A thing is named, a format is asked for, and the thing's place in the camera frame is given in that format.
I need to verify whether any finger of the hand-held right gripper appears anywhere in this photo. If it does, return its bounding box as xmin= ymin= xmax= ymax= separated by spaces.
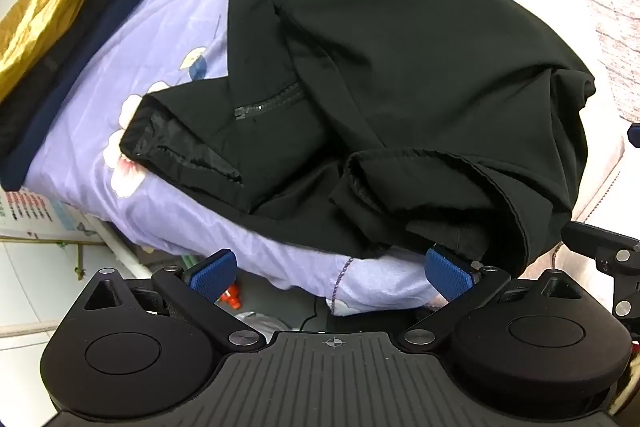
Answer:
xmin=561 ymin=219 xmax=640 ymax=323

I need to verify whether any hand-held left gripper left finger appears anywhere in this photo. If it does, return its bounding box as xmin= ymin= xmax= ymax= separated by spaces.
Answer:
xmin=84 ymin=249 xmax=267 ymax=352

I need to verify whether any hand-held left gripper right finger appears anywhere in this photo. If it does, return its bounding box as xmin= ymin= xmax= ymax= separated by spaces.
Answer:
xmin=399 ymin=246 xmax=594 ymax=352

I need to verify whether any black jacket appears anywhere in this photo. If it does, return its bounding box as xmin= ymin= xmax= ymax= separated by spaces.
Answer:
xmin=120 ymin=0 xmax=599 ymax=274

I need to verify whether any orange capped bottle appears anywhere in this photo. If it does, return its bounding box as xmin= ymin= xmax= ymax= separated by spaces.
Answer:
xmin=220 ymin=285 xmax=244 ymax=311

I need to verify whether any colourful printed poster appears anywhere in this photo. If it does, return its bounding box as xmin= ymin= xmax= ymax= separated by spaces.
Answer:
xmin=0 ymin=189 xmax=109 ymax=244

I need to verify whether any folded navy garment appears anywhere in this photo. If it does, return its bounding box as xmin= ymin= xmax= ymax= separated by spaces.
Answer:
xmin=0 ymin=0 xmax=160 ymax=190

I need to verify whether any lilac floral bedsheet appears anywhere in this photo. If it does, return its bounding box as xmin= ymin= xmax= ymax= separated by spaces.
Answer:
xmin=22 ymin=0 xmax=640 ymax=319

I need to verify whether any folded black garment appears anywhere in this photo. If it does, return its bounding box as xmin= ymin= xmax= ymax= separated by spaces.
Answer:
xmin=0 ymin=0 xmax=147 ymax=158

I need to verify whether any folded gold cloth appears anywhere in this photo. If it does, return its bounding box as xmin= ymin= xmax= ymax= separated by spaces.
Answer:
xmin=0 ymin=0 xmax=124 ymax=104

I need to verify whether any black cable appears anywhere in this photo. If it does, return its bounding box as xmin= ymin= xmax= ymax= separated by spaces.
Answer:
xmin=299 ymin=296 xmax=322 ymax=334

